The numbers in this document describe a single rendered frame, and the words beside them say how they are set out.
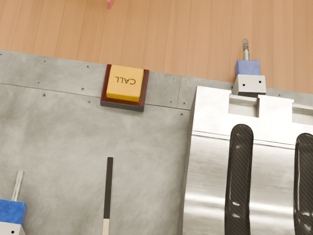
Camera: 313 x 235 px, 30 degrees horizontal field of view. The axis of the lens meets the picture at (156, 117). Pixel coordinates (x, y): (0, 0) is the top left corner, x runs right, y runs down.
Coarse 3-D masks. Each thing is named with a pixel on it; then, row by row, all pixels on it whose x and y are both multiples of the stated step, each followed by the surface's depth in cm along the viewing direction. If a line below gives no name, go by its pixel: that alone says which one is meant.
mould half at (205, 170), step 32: (224, 96) 99; (192, 128) 96; (224, 128) 96; (256, 128) 97; (288, 128) 97; (192, 160) 94; (224, 160) 94; (256, 160) 95; (288, 160) 95; (192, 192) 92; (224, 192) 92; (256, 192) 93; (288, 192) 93; (192, 224) 88; (224, 224) 88; (256, 224) 89; (288, 224) 90
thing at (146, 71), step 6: (108, 66) 108; (108, 72) 108; (144, 72) 108; (108, 78) 107; (144, 78) 108; (144, 84) 107; (102, 90) 106; (144, 90) 106; (102, 96) 105; (144, 96) 106; (114, 102) 105; (120, 102) 105; (126, 102) 105; (132, 102) 105
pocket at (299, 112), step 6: (294, 108) 101; (300, 108) 101; (306, 108) 101; (312, 108) 101; (294, 114) 102; (300, 114) 102; (306, 114) 102; (312, 114) 102; (294, 120) 101; (300, 120) 101; (306, 120) 101; (312, 120) 101
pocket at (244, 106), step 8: (232, 96) 101; (240, 96) 101; (232, 104) 102; (240, 104) 102; (248, 104) 102; (256, 104) 102; (232, 112) 101; (240, 112) 101; (248, 112) 101; (256, 112) 101
